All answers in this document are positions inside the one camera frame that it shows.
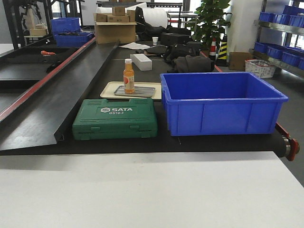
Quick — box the small grey metal tray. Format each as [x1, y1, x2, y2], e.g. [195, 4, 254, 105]
[114, 85, 156, 98]

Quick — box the beige plastic tray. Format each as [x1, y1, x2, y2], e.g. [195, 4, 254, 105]
[100, 81, 162, 101]

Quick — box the large blue plastic bin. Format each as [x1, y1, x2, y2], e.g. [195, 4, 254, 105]
[160, 72, 288, 136]

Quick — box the orange juice bottle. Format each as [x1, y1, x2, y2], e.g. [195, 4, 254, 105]
[123, 58, 134, 94]

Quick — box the white rectangular box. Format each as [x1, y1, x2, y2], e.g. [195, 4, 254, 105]
[130, 54, 152, 71]

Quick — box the green SATA tool case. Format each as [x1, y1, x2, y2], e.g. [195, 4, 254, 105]
[72, 98, 158, 140]

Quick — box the dark jacket on table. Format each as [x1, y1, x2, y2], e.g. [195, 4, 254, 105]
[167, 55, 215, 73]

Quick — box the white paper cup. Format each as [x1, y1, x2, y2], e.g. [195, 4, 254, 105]
[152, 37, 158, 46]

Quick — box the black bag on table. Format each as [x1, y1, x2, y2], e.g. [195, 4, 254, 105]
[163, 44, 200, 64]

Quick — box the red white traffic cone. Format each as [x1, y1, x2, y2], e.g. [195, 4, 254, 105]
[209, 38, 216, 61]

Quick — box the black yellow traffic cone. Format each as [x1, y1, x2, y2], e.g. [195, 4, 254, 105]
[217, 34, 228, 60]

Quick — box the large cardboard box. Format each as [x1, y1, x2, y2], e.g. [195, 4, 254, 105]
[93, 13, 136, 44]

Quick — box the brown cardboard box floor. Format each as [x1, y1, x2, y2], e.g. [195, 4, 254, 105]
[228, 52, 253, 71]

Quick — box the blue bin on conveyor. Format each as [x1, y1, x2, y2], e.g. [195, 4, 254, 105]
[54, 33, 94, 48]

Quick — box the green potted plant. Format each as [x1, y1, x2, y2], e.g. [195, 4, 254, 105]
[186, 0, 230, 50]

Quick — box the blue bin behind conveyor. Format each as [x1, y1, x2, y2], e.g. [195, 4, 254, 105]
[50, 18, 81, 35]

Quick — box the white wire basket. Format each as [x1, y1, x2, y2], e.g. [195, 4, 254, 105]
[245, 59, 276, 79]

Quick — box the orange handled tool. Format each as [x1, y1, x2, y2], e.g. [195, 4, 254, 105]
[40, 50, 56, 56]

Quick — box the red conveyor roller bracket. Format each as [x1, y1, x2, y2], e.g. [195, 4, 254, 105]
[275, 123, 300, 161]

